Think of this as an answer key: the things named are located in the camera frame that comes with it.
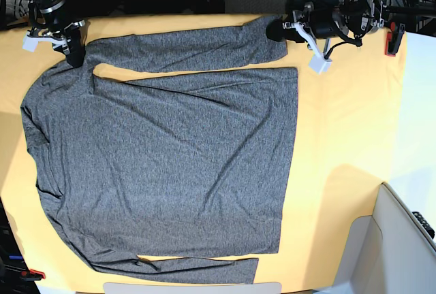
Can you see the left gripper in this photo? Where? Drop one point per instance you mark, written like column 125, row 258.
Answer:
column 319, row 22

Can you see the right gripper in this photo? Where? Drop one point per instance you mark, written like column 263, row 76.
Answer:
column 56, row 25

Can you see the grey long-sleeve shirt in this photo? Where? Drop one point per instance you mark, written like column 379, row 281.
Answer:
column 166, row 157

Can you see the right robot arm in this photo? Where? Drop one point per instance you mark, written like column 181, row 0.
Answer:
column 54, row 22

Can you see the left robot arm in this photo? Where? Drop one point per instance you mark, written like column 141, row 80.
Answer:
column 347, row 20

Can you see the red black clamp right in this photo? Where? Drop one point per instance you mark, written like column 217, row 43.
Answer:
column 396, row 31

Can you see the red black clamp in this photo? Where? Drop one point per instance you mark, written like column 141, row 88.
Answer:
column 32, row 275
column 396, row 31

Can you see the yellow table cloth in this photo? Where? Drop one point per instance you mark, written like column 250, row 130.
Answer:
column 346, row 129

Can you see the red black clamp left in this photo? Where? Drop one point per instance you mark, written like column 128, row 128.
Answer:
column 32, row 275

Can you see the black remote on bin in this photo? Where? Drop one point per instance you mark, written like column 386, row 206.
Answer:
column 425, row 224

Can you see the white storage bin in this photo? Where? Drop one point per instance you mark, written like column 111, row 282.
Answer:
column 387, row 252

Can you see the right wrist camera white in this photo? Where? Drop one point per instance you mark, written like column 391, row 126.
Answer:
column 30, row 43

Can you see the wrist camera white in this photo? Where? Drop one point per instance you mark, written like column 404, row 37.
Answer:
column 319, row 64
column 30, row 43

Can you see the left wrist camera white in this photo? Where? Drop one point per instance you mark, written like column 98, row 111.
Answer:
column 319, row 64

